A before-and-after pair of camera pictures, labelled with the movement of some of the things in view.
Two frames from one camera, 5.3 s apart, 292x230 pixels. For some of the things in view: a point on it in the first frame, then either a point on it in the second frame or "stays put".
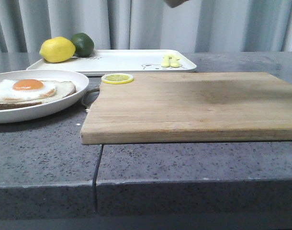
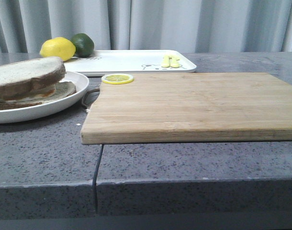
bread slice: [174, 3] -> [18, 77]
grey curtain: [23, 26] stays put
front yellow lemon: [57, 49] stays put
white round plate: [20, 113] stays put
